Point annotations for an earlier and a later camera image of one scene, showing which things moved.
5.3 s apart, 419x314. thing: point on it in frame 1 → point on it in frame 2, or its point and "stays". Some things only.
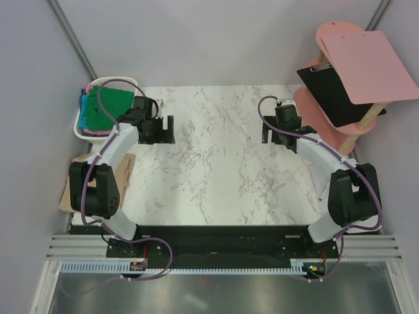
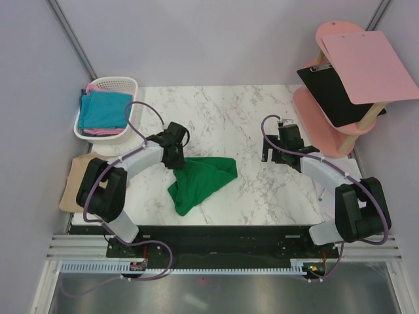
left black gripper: (163, 136) → (179, 163)
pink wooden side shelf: (342, 137) stays
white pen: (321, 197) stays
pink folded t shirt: (89, 131) stays
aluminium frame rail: (80, 247) stays
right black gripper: (266, 129) → (274, 156)
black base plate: (222, 244) stays
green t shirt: (117, 102) → (200, 179)
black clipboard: (325, 84) stays
